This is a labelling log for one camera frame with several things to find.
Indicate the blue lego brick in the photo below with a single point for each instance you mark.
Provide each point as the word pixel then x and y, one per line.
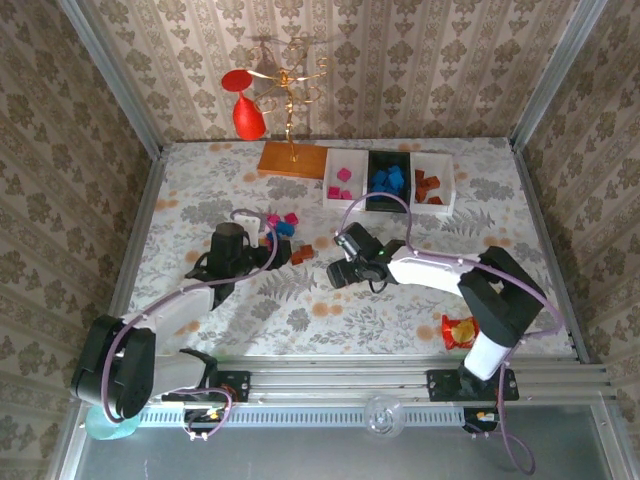
pixel 398 185
pixel 396 173
pixel 380 187
pixel 377 175
pixel 283 228
pixel 270 236

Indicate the black plastic bin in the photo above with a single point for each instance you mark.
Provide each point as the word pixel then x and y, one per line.
pixel 372 160

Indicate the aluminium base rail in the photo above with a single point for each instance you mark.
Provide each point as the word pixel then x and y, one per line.
pixel 340 380

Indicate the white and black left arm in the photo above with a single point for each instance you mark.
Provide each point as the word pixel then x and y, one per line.
pixel 170 307

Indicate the floral table cover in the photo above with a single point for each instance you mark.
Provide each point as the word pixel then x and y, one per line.
pixel 350 320

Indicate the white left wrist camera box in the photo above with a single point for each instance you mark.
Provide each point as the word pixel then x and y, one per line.
pixel 250 227

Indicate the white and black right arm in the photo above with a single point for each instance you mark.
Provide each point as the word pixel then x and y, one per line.
pixel 425 272

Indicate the grey metal platform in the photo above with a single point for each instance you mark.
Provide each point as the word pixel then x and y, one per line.
pixel 300 455

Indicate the white plastic bin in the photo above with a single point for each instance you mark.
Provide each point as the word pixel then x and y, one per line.
pixel 441 165
pixel 350 160

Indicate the aluminium frame post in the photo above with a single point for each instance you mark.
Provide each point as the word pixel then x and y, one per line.
pixel 550 75
pixel 115 85

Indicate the clear wine glass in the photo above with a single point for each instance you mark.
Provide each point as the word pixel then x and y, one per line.
pixel 382 417

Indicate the red snack bag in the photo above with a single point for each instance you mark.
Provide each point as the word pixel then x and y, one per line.
pixel 457 332

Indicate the teal plastic cup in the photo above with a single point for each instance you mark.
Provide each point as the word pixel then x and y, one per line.
pixel 107 430

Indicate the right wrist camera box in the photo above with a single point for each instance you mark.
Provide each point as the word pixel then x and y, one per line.
pixel 346 242

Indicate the red plastic wine glass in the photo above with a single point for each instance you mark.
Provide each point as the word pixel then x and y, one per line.
pixel 247 120

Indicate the aluminium side rail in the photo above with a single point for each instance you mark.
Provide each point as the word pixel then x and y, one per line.
pixel 553 260
pixel 131 250

